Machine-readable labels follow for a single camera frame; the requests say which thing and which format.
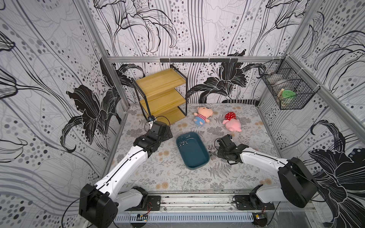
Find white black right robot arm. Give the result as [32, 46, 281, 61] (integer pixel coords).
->
[216, 135, 319, 208]

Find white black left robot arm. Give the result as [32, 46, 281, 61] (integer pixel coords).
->
[79, 120, 173, 228]

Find teal plastic storage tray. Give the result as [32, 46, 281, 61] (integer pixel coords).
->
[176, 132, 210, 170]

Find pink pig plush red dress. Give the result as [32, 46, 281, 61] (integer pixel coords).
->
[222, 112, 242, 133]

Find floral table mat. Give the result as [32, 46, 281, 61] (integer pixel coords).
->
[121, 103, 279, 192]

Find peach pig plush blue trousers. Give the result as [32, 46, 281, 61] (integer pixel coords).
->
[194, 107, 213, 126]

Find wooden three-tier shelf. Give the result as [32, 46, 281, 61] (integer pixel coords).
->
[132, 64, 188, 124]

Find green round lid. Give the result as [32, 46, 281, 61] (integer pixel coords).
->
[281, 90, 296, 100]

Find aluminium front rail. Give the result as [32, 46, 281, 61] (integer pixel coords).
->
[148, 189, 315, 213]

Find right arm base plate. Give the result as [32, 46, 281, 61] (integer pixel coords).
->
[232, 195, 275, 211]

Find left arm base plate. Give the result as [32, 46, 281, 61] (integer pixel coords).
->
[126, 195, 161, 212]

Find white slotted cable duct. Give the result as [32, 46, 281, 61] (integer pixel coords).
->
[114, 212, 254, 223]

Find black wire wall basket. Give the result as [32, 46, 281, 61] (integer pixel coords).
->
[259, 60, 320, 110]

